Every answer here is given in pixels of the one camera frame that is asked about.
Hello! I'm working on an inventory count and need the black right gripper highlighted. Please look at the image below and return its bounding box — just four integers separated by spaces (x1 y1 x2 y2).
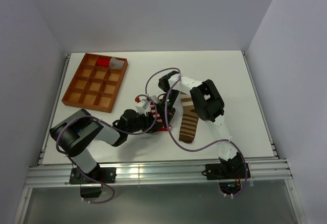
154 89 180 128

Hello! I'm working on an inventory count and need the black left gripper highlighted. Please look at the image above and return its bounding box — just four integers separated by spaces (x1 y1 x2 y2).
126 110 163 135

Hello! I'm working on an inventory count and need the red white striped sock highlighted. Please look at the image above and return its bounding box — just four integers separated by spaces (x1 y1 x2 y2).
150 101 168 133

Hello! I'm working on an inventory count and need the brown beige striped sock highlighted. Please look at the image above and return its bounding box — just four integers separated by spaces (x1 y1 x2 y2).
179 92 199 143

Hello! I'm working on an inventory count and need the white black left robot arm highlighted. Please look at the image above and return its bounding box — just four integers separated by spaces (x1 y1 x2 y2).
50 109 163 183

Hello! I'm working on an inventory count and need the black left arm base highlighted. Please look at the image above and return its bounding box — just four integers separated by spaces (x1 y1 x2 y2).
69 166 116 204

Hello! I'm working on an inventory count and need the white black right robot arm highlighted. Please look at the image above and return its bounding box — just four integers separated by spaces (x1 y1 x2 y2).
158 71 246 178

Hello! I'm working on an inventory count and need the brown wooden compartment tray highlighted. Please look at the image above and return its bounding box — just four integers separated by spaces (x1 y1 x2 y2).
62 53 128 113

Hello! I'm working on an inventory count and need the rolled grey sock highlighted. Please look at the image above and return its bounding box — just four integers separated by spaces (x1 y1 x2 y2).
109 57 125 70

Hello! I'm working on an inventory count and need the rolled red sock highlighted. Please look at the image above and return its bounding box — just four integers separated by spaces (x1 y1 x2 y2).
96 57 111 68

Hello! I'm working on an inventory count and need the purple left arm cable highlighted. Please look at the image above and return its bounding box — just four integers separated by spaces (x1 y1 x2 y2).
55 93 164 204

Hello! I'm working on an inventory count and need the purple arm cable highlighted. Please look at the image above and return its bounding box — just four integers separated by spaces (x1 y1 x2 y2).
55 93 164 204
145 67 250 199

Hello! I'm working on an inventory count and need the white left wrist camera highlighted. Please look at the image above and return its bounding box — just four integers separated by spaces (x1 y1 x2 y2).
135 95 158 115

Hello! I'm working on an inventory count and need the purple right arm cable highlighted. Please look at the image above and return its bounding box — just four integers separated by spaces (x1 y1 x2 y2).
145 67 250 199

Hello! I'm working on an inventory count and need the aluminium front rail frame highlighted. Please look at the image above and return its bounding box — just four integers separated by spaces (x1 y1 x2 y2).
24 158 293 188

